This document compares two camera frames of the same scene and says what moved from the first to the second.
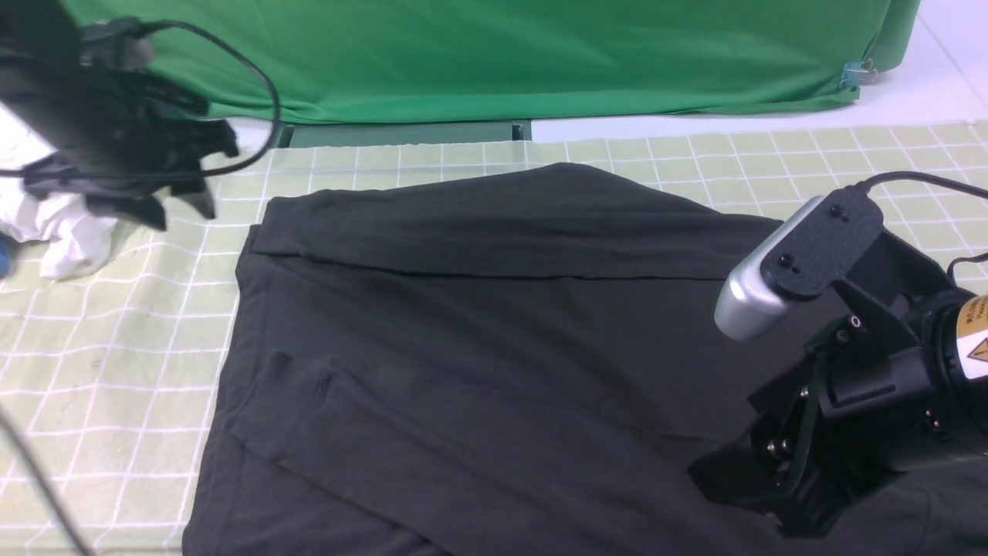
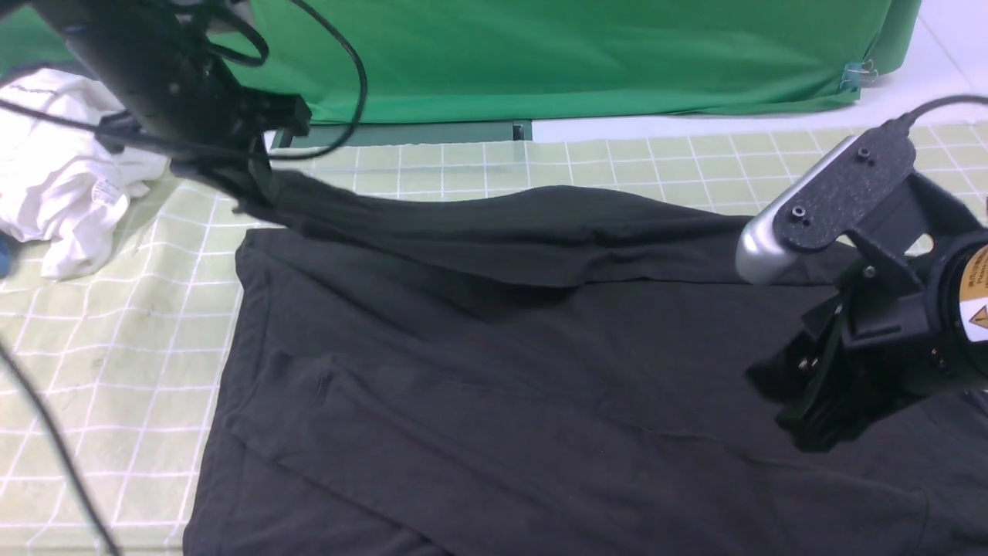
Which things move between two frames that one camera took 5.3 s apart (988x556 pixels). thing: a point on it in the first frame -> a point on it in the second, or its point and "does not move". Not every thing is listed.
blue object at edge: x=5 y=249 does not move
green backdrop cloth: x=296 y=62 does not move
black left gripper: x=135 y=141 -> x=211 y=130
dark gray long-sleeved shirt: x=521 y=362 does not move
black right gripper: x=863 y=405 -> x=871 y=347
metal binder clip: x=856 y=72 does not move
